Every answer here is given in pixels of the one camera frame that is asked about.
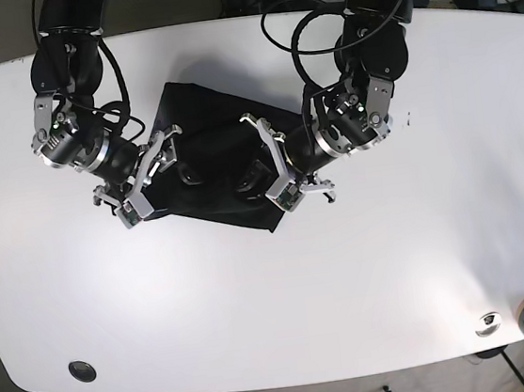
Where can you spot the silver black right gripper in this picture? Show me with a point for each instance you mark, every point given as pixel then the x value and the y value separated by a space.
pixel 83 141

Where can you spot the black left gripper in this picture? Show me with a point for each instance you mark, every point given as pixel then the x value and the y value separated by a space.
pixel 336 122

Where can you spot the black T-shirt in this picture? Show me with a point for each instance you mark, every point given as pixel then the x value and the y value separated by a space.
pixel 226 151

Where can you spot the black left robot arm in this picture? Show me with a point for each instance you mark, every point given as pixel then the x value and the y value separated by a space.
pixel 371 46

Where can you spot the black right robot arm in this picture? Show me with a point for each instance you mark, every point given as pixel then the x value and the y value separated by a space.
pixel 82 106

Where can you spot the black table grommet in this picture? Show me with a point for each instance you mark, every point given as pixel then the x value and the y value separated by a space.
pixel 82 371

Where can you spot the silver table grommet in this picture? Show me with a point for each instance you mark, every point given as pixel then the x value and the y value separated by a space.
pixel 488 324

